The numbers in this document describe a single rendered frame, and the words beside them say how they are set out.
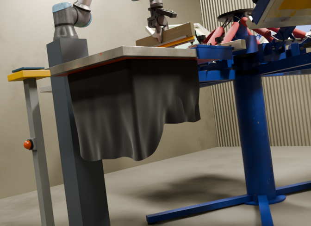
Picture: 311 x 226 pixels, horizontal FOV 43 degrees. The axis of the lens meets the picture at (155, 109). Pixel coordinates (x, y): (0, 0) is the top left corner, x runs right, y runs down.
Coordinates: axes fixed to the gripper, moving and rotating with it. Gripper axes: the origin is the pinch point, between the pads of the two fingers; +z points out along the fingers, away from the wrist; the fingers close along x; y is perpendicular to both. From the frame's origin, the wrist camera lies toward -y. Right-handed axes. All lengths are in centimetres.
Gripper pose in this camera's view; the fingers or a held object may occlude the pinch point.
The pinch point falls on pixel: (164, 40)
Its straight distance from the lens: 218.7
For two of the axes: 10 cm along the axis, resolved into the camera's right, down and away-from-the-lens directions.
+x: -6.7, 0.9, -7.3
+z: 1.2, 9.9, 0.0
